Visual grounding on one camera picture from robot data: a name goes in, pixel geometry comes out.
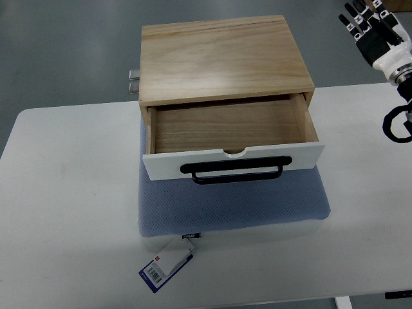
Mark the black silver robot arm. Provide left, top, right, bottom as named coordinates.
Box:
left=382, top=63, right=411, bottom=144

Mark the silver metal bracket lower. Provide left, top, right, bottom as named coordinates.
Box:
left=128, top=82, right=139, bottom=94

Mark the black table control panel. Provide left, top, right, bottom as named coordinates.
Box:
left=384, top=290, right=412, bottom=299

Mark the wooden box corner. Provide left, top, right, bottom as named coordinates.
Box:
left=382, top=0, right=412, bottom=13

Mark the white blue product tag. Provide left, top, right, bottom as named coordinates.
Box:
left=138, top=238, right=195, bottom=293

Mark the silver metal bracket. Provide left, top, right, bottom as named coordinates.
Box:
left=128, top=69, right=140, bottom=80
left=128, top=82, right=139, bottom=94

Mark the white top drawer black handle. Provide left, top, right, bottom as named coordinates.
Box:
left=142, top=93, right=324, bottom=180

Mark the silver metal bracket upper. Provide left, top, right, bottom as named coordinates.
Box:
left=128, top=69, right=140, bottom=80

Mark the blue mesh cushion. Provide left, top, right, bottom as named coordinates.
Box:
left=136, top=124, right=332, bottom=239

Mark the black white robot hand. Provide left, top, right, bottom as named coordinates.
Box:
left=339, top=1, right=411, bottom=76

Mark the white table leg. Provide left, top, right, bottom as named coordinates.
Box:
left=334, top=296, right=353, bottom=309

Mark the wooden drawer cabinet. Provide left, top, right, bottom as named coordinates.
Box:
left=139, top=15, right=315, bottom=122

